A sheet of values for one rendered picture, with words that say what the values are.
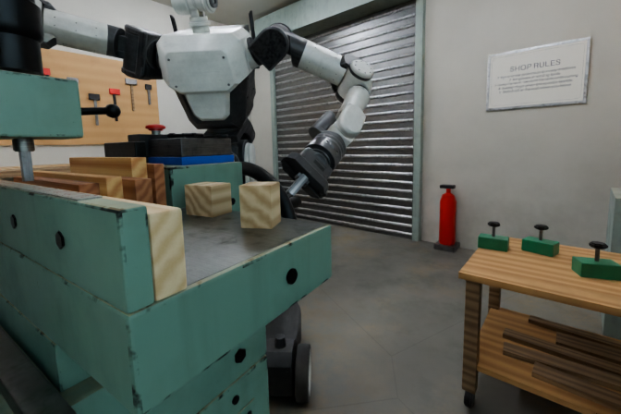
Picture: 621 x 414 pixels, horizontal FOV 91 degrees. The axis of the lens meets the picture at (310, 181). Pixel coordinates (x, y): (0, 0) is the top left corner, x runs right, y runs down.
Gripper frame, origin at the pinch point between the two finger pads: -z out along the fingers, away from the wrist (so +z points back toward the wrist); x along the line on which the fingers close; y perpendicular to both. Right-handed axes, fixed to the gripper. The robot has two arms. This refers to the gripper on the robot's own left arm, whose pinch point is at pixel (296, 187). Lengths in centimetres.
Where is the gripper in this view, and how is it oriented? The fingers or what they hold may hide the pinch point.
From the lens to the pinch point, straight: 66.6
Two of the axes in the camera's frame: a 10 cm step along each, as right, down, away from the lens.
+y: 5.3, -4.1, -7.4
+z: 4.7, -5.9, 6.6
